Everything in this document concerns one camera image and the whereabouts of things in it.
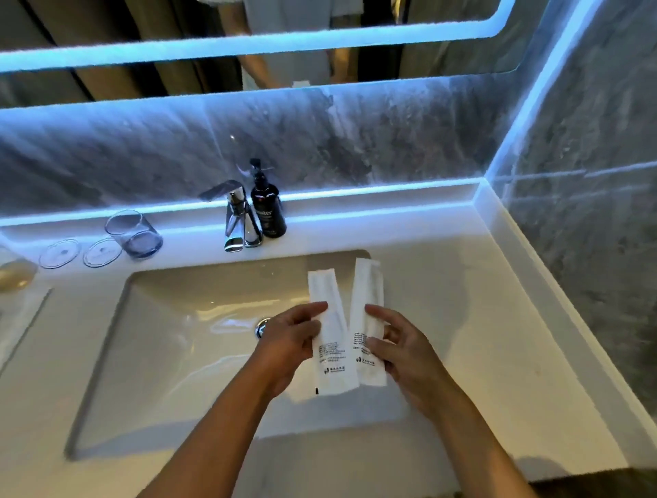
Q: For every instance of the person's left hand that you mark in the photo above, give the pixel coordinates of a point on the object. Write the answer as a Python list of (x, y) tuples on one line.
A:
[(282, 349)]

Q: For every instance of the person's right hand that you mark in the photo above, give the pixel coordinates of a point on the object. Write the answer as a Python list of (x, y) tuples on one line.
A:
[(410, 359)]

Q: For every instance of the person's right middle finger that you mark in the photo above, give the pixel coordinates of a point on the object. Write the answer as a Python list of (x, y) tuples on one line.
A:
[(392, 333)]

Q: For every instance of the person's right thumb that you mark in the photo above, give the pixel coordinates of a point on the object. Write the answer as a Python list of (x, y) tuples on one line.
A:
[(379, 351)]

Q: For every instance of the person's left thumb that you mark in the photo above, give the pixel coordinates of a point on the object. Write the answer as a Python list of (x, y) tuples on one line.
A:
[(312, 332)]

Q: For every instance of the white paper packet black mark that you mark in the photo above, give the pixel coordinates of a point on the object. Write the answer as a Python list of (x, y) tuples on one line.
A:
[(333, 338)]

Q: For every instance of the person's left forearm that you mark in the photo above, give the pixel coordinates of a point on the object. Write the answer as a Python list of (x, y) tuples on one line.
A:
[(226, 436)]

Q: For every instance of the person's right forearm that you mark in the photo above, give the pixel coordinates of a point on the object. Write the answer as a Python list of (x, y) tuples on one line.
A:
[(472, 446)]

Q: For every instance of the chrome sink drain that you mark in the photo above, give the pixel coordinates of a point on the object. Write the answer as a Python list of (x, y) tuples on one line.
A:
[(262, 327)]

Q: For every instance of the white sink basin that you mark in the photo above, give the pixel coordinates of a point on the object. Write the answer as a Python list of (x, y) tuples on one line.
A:
[(195, 318)]

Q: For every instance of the black pump soap bottle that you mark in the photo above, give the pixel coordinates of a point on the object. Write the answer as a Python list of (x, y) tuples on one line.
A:
[(268, 210)]

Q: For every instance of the chrome sink faucet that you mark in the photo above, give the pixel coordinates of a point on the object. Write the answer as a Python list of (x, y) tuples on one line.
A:
[(241, 220)]

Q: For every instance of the clear glass tumbler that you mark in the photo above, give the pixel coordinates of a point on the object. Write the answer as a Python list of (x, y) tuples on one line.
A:
[(134, 233)]

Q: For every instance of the clear round coaster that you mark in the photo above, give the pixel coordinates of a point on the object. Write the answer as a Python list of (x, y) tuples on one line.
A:
[(60, 254), (102, 252)]

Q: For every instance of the clear glass with yellow tint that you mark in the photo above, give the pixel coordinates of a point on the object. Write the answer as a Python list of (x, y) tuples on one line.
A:
[(15, 272)]

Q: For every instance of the lit wall mirror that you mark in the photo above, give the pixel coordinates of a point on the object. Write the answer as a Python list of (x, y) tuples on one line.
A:
[(154, 46)]

